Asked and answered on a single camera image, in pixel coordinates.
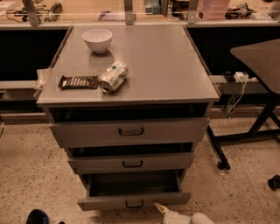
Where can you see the grey middle drawer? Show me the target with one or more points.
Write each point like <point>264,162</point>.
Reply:
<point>131,163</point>

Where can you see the dark blue floor object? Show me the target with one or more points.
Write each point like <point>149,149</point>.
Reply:
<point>37,216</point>

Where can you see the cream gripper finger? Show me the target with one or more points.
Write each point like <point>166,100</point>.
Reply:
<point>162,209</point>

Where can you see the crushed silver soda can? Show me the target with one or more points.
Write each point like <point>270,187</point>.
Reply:
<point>113,77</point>

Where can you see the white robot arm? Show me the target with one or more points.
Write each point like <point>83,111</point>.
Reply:
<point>199,218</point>

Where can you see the grey drawer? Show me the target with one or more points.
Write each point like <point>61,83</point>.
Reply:
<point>129,190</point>
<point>131,163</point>
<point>129,132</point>

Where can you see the clear plastic bag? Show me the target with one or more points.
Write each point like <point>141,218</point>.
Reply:
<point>43,75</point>

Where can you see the white power adapter with cables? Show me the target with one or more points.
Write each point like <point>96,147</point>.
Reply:
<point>241,78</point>

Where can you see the dark chocolate bar wrapper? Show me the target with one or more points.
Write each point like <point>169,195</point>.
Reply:
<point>78,82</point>

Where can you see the black round floor object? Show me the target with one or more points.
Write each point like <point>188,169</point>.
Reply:
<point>274,183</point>

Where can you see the grey metal drawer cabinet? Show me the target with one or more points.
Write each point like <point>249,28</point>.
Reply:
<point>166,80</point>

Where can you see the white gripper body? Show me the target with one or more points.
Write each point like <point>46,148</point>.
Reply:
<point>174,217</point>

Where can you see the grey top drawer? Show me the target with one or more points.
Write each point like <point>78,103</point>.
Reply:
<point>129,132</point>

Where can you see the grey bottom drawer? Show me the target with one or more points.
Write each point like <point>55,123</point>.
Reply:
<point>129,190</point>

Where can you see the pink plastic storage bin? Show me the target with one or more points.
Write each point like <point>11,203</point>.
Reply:
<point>212,9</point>

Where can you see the black side table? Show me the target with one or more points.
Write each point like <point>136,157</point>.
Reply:
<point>264,60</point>

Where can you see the white ceramic bowl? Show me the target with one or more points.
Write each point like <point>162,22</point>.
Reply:
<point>98,40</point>

